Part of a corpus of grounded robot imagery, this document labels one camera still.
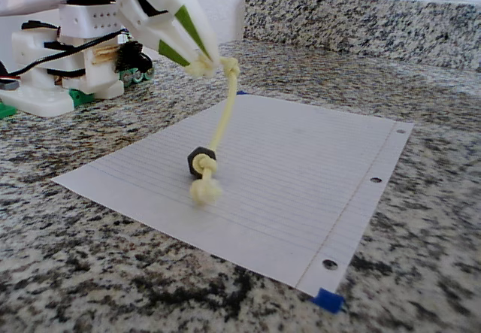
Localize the granite backsplash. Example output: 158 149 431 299
243 0 481 71

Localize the lined white paper sheet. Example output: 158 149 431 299
50 94 415 297

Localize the black hex nut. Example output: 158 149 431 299
186 145 218 177

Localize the black camera circuit board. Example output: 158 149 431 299
112 41 154 74

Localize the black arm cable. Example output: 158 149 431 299
5 28 129 80

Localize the green table clamp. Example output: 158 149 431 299
68 87 95 109
0 101 19 120

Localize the light wooden spacer block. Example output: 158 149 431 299
92 45 118 65

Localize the green circuit board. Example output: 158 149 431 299
122 65 156 85

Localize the yellow knotted rope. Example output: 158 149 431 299
183 56 241 208

